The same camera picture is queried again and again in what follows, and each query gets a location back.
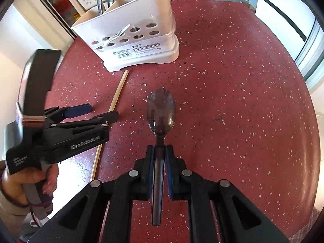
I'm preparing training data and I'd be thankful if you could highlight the white plastic utensil holder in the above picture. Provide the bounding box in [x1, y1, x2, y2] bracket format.
[72, 0, 180, 72]

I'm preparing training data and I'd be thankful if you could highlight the dark spoon black handle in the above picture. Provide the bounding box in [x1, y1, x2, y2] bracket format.
[147, 88, 176, 226]

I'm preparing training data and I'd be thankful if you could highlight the long bamboo chopstick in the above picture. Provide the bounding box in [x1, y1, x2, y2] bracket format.
[91, 70, 130, 182]

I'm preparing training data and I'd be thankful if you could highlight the person's left hand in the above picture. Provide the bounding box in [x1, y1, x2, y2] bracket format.
[1, 164, 59, 207]

